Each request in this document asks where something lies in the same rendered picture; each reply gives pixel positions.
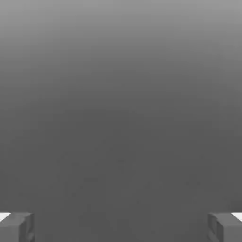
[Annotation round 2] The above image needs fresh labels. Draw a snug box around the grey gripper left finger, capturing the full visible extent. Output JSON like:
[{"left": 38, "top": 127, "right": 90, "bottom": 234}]
[{"left": 0, "top": 211, "right": 36, "bottom": 242}]

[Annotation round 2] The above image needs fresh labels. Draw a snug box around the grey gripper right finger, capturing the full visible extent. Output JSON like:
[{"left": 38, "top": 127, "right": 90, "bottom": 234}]
[{"left": 207, "top": 211, "right": 242, "bottom": 242}]

